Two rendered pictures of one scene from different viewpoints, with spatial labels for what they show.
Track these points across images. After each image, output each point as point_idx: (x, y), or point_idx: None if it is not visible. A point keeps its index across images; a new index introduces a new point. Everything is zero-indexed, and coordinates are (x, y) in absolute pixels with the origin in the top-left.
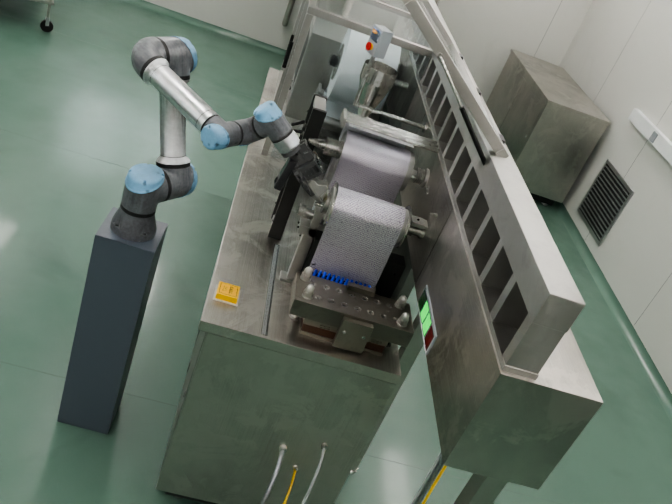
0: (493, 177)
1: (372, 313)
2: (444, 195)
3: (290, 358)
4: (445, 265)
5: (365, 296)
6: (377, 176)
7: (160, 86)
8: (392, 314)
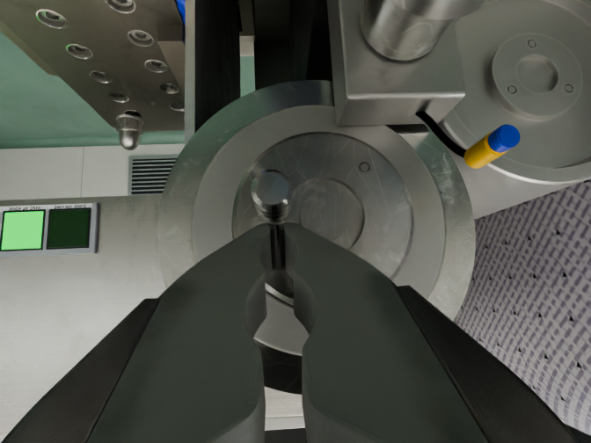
0: None
1: (109, 76)
2: (278, 395)
3: None
4: (48, 342)
5: (169, 67)
6: (507, 322)
7: None
8: (147, 109)
